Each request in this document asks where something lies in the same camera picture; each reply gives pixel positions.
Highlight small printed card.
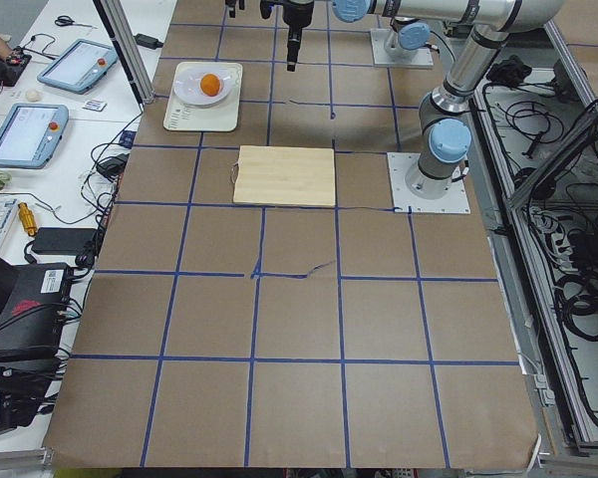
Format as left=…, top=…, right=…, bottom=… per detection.
left=83, top=100, right=107, bottom=113

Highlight blue teach pendant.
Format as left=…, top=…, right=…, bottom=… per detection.
left=0, top=103, right=69, bottom=169
left=37, top=39, right=119, bottom=94

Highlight upper blue teach pendant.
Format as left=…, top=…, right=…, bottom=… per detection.
left=37, top=39, right=119, bottom=94

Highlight lower blue teach pendant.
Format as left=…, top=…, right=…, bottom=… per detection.
left=0, top=103, right=69, bottom=169

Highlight cream bear tray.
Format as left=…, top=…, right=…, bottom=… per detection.
left=163, top=62, right=243, bottom=131

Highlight small white ball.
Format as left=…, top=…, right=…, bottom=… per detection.
left=25, top=89, right=41, bottom=103

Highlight black scissors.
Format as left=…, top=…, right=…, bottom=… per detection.
left=54, top=15, right=97, bottom=29

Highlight wooden cutting board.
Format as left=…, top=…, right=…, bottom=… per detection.
left=233, top=145, right=336, bottom=207

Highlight aluminium frame post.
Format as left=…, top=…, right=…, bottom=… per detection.
left=93, top=0, right=154, bottom=107

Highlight black electronics box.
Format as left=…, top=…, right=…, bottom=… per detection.
left=0, top=259, right=71, bottom=362

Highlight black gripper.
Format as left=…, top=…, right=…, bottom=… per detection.
left=283, top=14, right=312, bottom=72

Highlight orange fruit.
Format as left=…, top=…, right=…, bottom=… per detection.
left=199, top=73, right=222, bottom=98

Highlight black power adapter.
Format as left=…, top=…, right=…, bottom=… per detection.
left=134, top=33, right=163, bottom=50

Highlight black flat power brick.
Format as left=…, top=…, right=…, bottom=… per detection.
left=32, top=227, right=96, bottom=255

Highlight white round plate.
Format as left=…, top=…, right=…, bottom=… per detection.
left=173, top=65, right=234, bottom=107

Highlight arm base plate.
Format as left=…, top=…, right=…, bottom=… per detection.
left=387, top=152, right=470, bottom=214
left=370, top=29, right=434, bottom=69

